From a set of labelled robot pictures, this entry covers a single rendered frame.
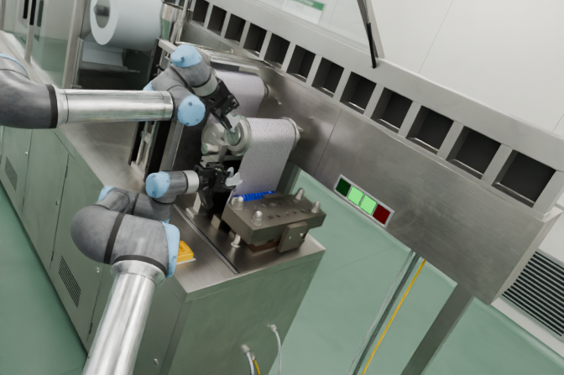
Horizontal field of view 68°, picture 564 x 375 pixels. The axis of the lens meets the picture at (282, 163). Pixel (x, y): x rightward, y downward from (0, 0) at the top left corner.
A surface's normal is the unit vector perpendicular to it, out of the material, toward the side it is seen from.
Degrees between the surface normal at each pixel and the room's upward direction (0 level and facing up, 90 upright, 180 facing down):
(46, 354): 0
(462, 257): 90
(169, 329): 90
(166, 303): 90
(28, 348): 0
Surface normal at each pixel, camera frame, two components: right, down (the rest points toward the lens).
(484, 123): -0.69, 0.04
